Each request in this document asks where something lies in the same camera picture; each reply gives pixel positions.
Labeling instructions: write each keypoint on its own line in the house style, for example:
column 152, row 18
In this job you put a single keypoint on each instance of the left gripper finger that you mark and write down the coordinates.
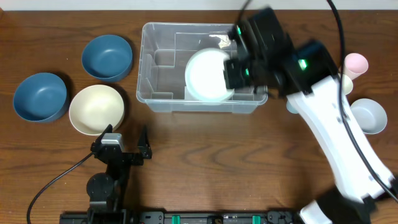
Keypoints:
column 143, row 144
column 97, row 142

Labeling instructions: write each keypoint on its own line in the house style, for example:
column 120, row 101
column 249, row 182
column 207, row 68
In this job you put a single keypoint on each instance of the light blue cup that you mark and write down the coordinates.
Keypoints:
column 290, row 108

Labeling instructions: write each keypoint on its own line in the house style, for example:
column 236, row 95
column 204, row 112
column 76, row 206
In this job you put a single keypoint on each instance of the cream cup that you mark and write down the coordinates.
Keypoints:
column 347, row 85

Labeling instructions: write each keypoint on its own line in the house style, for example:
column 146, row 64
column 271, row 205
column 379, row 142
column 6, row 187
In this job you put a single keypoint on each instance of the small white bowl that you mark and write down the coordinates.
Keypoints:
column 204, row 75

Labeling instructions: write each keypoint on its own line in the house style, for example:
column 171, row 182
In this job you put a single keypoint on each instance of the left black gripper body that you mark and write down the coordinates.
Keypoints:
column 125, row 157

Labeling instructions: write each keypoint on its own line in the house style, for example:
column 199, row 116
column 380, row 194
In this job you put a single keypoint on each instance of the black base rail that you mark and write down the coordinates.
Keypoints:
column 186, row 217

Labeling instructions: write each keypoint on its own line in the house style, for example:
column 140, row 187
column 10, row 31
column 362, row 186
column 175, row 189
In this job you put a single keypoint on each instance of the dark blue bowl, left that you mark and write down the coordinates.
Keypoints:
column 41, row 98

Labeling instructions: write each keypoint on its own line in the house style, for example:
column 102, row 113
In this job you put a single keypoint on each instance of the clear plastic storage container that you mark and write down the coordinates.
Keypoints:
column 166, row 49

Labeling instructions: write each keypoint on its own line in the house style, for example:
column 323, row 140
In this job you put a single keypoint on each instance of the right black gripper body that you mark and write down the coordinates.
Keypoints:
column 234, row 73

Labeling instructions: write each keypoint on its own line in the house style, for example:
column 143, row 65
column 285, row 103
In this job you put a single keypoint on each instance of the large cream bowl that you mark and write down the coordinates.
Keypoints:
column 96, row 107

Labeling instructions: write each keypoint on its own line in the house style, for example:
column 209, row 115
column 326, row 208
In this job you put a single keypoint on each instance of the pink cup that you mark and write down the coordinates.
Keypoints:
column 355, row 65

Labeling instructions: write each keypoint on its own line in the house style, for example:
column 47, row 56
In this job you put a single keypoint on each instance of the dark blue bowl, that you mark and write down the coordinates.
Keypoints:
column 41, row 98
column 108, row 58

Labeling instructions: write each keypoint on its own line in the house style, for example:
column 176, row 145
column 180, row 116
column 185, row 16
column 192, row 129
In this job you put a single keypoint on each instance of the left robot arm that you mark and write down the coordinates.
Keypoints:
column 106, row 189

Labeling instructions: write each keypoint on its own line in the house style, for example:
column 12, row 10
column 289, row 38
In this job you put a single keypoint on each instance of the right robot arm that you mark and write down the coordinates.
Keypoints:
column 308, row 78

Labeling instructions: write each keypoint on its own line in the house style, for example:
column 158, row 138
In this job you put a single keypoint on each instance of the dark blue bowl, back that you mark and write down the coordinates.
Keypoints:
column 108, row 58

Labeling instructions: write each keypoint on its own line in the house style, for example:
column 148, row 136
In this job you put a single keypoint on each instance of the small grey bowl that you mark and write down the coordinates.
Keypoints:
column 370, row 115

